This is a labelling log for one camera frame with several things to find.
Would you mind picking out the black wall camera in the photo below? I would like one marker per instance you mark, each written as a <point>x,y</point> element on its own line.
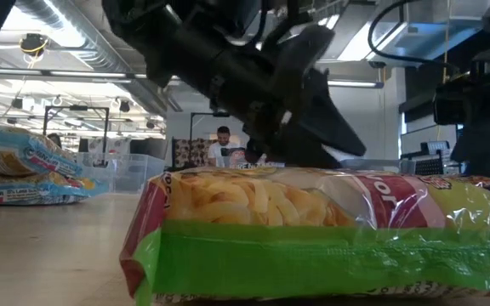
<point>377,64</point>

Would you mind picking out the long ceiling light strip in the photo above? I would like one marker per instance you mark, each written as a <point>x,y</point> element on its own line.
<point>79,74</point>

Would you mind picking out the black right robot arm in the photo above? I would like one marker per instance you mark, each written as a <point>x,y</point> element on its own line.
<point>483,106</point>

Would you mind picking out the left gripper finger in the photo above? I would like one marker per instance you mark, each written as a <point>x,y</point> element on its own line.
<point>330,123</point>
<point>296,155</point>

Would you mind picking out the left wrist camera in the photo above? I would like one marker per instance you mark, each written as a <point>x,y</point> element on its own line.
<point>309,51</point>

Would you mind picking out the patterned fabric chair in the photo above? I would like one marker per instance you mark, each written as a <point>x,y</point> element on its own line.
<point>189,153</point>

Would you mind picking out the black gantry frame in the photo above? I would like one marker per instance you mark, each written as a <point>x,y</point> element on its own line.
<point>75,108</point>
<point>211,114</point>

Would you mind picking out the blue-edged Maruchan ramen pack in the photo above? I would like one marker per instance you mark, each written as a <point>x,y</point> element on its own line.
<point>24,153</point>
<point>28,193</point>

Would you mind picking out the person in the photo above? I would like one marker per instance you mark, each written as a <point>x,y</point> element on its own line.
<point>54,139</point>
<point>223,149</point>

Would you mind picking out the green red chips bag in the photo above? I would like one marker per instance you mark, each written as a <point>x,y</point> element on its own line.
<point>313,263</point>

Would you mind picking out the clear plastic bin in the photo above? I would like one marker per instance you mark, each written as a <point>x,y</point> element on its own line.
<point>134,170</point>

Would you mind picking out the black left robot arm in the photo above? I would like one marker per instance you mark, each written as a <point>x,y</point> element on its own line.
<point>177,38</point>

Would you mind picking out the black perforated desk organiser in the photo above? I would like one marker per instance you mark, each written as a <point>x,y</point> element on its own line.
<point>430,166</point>

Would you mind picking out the black ceiling spotlight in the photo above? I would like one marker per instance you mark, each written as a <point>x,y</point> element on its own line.
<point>124,106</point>

